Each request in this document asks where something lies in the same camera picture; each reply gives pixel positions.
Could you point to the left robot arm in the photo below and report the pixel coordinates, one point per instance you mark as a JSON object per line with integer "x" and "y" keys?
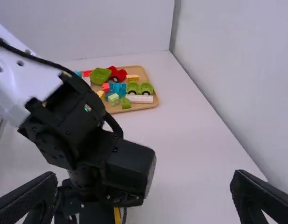
{"x": 17, "y": 81}

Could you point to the blue toy brick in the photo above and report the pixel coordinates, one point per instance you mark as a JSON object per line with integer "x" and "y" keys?
{"x": 117, "y": 88}
{"x": 78, "y": 73}

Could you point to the tan tray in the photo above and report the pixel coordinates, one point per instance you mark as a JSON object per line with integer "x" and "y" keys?
{"x": 142, "y": 72}

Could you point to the pale green toy brick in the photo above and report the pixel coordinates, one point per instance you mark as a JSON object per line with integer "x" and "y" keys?
{"x": 114, "y": 99}

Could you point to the green hollow toy brick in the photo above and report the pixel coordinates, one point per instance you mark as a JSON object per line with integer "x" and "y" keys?
{"x": 99, "y": 75}

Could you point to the white toy brick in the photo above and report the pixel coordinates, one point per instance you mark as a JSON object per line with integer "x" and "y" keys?
{"x": 139, "y": 99}

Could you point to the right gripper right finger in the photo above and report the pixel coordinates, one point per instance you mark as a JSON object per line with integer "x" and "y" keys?
{"x": 262, "y": 200}

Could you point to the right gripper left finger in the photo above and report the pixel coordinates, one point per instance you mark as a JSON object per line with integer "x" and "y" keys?
{"x": 22, "y": 200}

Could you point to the green toy car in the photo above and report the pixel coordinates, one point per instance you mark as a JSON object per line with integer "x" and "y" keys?
{"x": 139, "y": 87}

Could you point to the red toy brick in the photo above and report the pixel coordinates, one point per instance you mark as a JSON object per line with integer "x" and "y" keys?
{"x": 106, "y": 86}
{"x": 87, "y": 73}

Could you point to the red toy car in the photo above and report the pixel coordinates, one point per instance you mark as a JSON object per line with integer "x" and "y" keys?
{"x": 117, "y": 72}

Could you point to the green curved toy brick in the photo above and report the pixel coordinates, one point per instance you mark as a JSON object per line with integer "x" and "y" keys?
{"x": 126, "y": 104}

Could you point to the yellow toy brick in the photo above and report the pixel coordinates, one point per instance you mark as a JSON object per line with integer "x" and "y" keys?
{"x": 100, "y": 94}
{"x": 132, "y": 77}

